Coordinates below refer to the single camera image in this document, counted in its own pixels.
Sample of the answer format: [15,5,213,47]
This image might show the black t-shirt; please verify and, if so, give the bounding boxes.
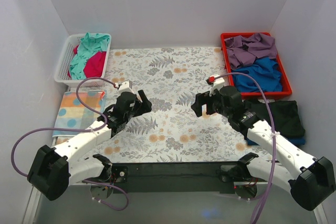
[244,99,305,139]

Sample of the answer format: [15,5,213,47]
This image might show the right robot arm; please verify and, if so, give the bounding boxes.
[191,86,335,211]

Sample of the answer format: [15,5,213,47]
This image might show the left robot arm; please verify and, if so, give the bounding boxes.
[27,90,152,200]

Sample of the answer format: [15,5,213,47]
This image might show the floral patterned table mat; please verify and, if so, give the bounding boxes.
[51,47,295,163]

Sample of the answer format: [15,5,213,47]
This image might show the red plastic bin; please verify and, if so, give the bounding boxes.
[220,32,292,100]

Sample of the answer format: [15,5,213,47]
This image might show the blue t-shirt in bin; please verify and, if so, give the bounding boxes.
[232,58,282,92]

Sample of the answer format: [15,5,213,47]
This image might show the magenta t-shirt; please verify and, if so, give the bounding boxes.
[67,45,107,80]

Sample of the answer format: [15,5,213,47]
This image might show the purple t-shirt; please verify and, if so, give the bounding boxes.
[224,33,278,70]

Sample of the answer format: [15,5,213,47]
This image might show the colourful checked towel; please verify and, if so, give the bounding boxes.
[52,90,107,137]

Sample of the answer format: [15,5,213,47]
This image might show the white plastic basket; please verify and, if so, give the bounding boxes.
[54,34,111,88]

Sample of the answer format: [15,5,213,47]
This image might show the teal t-shirt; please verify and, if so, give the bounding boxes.
[68,32,111,80]

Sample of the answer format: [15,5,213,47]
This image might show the folded blue t-shirt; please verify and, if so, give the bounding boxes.
[246,137,306,146]

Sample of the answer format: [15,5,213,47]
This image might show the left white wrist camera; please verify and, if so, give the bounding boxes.
[115,81,134,94]

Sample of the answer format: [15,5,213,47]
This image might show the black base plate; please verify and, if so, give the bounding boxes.
[112,161,256,194]

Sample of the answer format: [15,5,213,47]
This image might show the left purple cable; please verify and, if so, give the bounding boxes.
[10,76,130,211]

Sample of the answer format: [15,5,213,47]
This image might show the aluminium rail frame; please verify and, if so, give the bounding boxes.
[22,176,329,224]

